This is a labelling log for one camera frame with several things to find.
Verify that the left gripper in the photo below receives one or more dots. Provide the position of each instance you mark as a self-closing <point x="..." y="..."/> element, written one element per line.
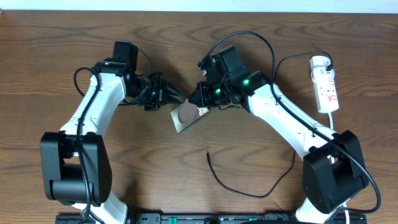
<point x="157" y="92"/>

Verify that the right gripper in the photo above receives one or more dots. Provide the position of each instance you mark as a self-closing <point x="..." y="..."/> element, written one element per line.
<point x="203" y="100"/>

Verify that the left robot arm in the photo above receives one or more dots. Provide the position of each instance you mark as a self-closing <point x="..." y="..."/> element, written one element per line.
<point x="75" y="165"/>

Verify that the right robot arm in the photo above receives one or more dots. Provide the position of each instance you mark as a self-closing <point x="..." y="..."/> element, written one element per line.
<point x="333" y="165"/>

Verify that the white charger plug adapter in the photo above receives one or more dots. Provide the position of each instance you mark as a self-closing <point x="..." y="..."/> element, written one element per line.
<point x="321" y="61"/>

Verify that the white power strip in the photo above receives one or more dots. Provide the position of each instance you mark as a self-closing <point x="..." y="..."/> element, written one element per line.
<point x="325" y="90"/>

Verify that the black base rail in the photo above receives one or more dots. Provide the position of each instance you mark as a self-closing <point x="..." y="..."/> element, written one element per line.
<point x="156" y="218"/>

